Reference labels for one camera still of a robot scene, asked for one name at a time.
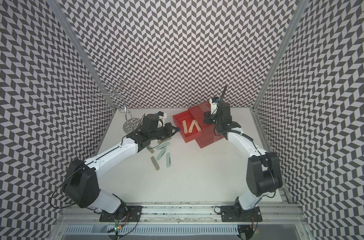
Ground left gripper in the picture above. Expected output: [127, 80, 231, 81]
[150, 122, 179, 141]

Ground red top drawer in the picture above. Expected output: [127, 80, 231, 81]
[172, 110, 203, 143]

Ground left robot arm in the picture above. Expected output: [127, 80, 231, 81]
[61, 112, 180, 214]

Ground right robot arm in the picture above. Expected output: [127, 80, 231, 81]
[204, 100, 283, 211]

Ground red drawer cabinet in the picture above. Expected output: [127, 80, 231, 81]
[189, 102, 224, 149]

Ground mint knife upper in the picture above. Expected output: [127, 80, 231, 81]
[156, 142, 170, 150]

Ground mint knife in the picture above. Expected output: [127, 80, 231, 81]
[166, 153, 171, 168]
[156, 148, 167, 161]
[156, 142, 170, 150]

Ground mint knife middle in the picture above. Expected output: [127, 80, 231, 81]
[156, 148, 167, 161]

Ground mint knife right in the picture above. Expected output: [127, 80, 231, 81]
[166, 153, 171, 168]

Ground olive knife lower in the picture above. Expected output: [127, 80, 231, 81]
[150, 156, 160, 171]

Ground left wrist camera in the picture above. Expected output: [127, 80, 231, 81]
[156, 111, 167, 128]

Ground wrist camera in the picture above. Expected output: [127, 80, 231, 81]
[156, 111, 167, 128]
[210, 97, 220, 115]

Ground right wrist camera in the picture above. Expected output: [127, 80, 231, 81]
[210, 97, 220, 115]

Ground wire mug tree stand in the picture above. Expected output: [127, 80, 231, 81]
[93, 82, 142, 134]

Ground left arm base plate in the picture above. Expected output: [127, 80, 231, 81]
[99, 205, 143, 223]

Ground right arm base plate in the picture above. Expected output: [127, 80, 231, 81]
[220, 206, 263, 223]

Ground aluminium front rail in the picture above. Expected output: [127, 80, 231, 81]
[57, 202, 309, 226]

